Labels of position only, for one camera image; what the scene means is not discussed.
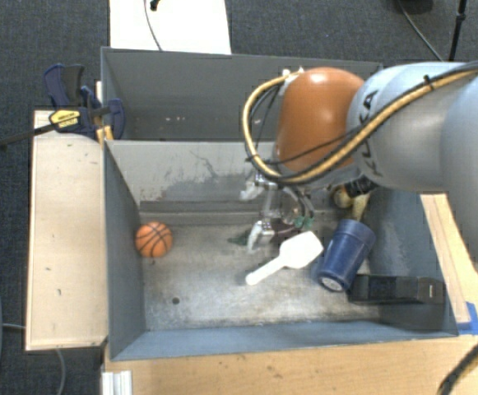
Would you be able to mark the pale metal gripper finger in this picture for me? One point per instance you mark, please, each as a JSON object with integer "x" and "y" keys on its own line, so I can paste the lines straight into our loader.
{"x": 254, "y": 237}
{"x": 268, "y": 233}

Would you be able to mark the white plastic scoop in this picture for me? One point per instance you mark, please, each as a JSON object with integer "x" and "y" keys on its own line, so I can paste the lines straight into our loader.
{"x": 300, "y": 251}

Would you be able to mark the grey metal bin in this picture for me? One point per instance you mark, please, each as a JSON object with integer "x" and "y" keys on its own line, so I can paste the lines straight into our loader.
{"x": 205, "y": 286}

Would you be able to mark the dark blue cup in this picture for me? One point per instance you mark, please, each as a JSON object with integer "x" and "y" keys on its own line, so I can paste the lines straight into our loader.
{"x": 345, "y": 253}

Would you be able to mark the orange basketball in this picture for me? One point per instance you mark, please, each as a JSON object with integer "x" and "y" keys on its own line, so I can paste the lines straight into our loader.
{"x": 154, "y": 239}

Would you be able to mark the black box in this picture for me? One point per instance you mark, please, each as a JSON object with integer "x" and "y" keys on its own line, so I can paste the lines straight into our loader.
{"x": 395, "y": 289}

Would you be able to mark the pale wood board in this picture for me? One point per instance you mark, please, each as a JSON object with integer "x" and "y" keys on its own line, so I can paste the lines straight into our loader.
{"x": 66, "y": 241}

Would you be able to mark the black cylinder on white bracket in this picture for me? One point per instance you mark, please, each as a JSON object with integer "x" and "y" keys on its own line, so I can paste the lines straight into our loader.
{"x": 360, "y": 198}

